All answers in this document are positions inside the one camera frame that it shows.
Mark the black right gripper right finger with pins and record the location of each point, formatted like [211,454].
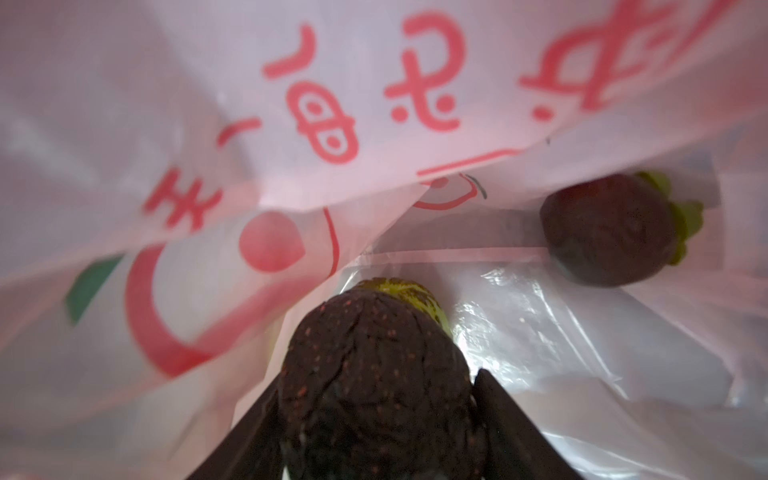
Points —
[517,450]

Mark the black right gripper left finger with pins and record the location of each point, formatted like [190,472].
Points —
[251,450]

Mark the dark purple mangosteen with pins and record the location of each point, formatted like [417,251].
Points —
[619,229]
[373,386]

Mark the pink plastic bag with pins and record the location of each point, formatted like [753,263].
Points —
[181,181]

